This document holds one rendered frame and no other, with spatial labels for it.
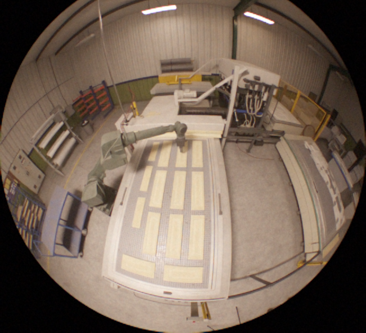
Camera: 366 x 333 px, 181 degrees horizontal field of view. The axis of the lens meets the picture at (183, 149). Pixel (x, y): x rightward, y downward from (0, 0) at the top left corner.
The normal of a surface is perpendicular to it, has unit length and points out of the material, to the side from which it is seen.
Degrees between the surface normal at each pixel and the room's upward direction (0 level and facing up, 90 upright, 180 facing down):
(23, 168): 90
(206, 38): 90
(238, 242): 0
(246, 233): 0
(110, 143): 81
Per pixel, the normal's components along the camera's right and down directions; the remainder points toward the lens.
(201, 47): -0.07, 0.75
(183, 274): -0.05, -0.67
